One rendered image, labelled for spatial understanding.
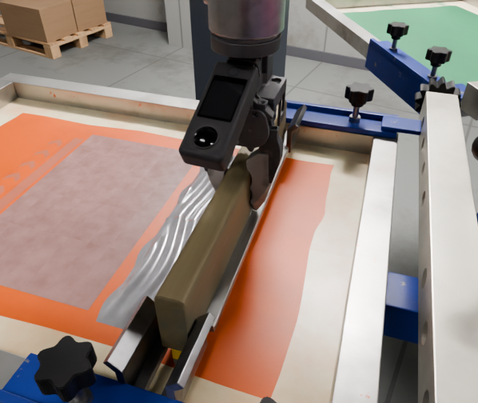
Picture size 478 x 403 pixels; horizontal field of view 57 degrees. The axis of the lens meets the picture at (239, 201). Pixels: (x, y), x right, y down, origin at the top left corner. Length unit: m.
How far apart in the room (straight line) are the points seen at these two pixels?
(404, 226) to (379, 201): 1.56
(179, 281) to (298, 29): 3.56
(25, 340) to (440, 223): 0.46
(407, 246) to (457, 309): 1.64
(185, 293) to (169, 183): 0.32
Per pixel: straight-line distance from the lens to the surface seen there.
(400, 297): 0.59
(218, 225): 0.44
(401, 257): 2.02
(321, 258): 0.56
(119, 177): 0.71
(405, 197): 2.36
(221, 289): 0.47
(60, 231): 0.64
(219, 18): 0.44
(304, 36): 3.87
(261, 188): 0.52
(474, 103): 0.87
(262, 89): 0.50
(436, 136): 0.68
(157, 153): 0.76
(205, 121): 0.43
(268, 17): 0.44
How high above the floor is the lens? 1.35
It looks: 39 degrees down
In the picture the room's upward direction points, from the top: straight up
